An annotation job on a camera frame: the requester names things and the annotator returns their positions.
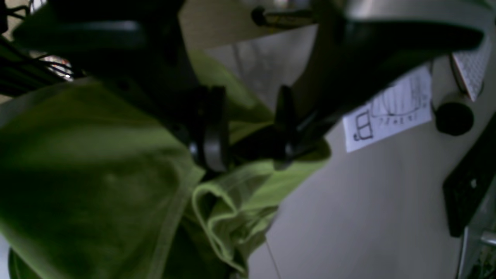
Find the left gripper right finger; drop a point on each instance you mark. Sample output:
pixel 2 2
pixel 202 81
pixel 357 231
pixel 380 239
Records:
pixel 360 47

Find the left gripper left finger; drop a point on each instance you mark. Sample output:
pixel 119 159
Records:
pixel 136 48

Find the green T-shirt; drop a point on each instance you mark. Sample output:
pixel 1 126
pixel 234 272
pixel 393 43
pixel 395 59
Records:
pixel 93 188

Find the white instruction paper sheet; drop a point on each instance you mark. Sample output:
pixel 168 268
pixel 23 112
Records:
pixel 402 105

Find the black round knob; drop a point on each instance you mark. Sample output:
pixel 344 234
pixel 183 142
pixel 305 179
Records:
pixel 452 114

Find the black keyboard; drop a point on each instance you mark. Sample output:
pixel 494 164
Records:
pixel 465 187

